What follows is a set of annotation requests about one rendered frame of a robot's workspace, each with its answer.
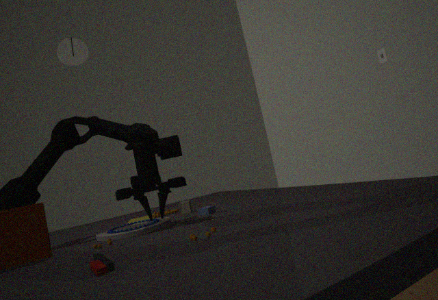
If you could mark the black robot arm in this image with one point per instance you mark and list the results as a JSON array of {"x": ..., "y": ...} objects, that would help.
[{"x": 143, "y": 140}]

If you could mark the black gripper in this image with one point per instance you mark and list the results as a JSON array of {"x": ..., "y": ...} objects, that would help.
[{"x": 148, "y": 176}]

